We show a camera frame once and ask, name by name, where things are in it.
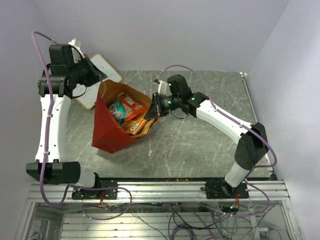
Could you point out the orange chip bag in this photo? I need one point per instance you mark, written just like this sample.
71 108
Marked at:
138 128

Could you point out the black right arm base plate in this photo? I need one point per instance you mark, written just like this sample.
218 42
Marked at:
217 188

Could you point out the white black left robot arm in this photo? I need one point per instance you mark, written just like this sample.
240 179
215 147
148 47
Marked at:
67 69

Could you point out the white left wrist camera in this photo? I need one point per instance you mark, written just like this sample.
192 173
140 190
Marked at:
76 50

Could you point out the teal candy snack pack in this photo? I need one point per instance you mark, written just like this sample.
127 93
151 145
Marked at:
117 111

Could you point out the orange cracker snack pack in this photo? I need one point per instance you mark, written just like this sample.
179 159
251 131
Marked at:
131 108

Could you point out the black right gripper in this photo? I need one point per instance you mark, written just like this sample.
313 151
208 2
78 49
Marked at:
155 106

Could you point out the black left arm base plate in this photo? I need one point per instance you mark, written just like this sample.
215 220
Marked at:
105 189

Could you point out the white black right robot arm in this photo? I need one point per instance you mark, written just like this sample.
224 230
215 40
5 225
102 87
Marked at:
250 139

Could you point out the red paper bag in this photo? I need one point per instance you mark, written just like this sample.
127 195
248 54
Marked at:
108 135

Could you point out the aluminium rail frame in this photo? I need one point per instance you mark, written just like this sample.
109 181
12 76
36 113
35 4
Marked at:
161 209

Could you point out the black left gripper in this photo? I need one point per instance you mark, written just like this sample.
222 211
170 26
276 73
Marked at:
96 73

